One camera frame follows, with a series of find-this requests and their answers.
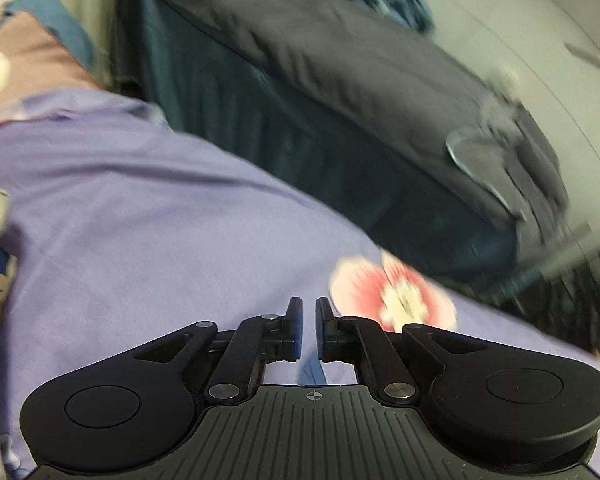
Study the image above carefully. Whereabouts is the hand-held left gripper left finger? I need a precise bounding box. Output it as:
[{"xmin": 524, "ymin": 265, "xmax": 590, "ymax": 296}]
[{"xmin": 134, "ymin": 297, "xmax": 304, "ymax": 407}]

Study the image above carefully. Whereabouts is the purple floral bedsheet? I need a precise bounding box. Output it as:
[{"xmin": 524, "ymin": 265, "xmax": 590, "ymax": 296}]
[{"xmin": 0, "ymin": 87, "xmax": 600, "ymax": 480}]

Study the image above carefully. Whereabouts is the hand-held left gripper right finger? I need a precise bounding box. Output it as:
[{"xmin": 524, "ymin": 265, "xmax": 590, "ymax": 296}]
[{"xmin": 316, "ymin": 296, "xmax": 487, "ymax": 407}]

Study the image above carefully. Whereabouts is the massage bed with grey cover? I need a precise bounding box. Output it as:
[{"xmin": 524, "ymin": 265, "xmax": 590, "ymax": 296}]
[{"xmin": 114, "ymin": 0, "xmax": 572, "ymax": 302}]

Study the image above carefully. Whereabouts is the grey towel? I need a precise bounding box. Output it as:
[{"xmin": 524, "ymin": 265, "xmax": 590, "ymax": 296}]
[{"xmin": 444, "ymin": 104, "xmax": 572, "ymax": 262}]

